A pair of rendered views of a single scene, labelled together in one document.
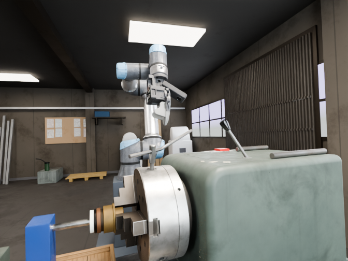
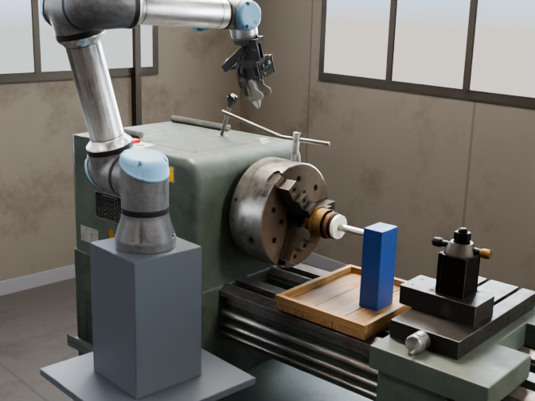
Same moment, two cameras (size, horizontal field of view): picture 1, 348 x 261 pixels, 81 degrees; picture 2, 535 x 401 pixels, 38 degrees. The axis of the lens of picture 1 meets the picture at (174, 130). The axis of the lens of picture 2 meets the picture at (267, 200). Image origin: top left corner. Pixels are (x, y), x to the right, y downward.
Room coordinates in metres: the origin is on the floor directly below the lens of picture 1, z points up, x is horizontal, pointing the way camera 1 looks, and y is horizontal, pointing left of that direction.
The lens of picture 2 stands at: (1.85, 2.02, 1.71)
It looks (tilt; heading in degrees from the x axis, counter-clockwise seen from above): 15 degrees down; 241
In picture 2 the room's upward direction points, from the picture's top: 2 degrees clockwise
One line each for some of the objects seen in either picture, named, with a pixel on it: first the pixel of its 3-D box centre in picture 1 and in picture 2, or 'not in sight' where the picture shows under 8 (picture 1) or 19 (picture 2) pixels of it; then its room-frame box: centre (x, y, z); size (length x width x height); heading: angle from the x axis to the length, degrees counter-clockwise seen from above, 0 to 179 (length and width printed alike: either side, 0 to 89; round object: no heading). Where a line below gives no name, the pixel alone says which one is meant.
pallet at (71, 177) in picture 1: (87, 176); not in sight; (6.78, 2.91, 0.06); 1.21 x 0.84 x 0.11; 105
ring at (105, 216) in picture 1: (109, 218); (323, 223); (0.68, 0.23, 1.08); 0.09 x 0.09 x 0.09; 21
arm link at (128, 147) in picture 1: (131, 149); (142, 178); (1.23, 0.26, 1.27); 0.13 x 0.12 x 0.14; 102
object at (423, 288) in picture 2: not in sight; (446, 299); (0.60, 0.67, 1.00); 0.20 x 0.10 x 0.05; 111
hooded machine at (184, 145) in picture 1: (179, 149); not in sight; (7.35, -0.19, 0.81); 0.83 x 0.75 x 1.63; 15
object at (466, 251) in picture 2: not in sight; (461, 247); (0.59, 0.69, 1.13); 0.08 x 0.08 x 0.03
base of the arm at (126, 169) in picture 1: (130, 169); (145, 225); (1.23, 0.27, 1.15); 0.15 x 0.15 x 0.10
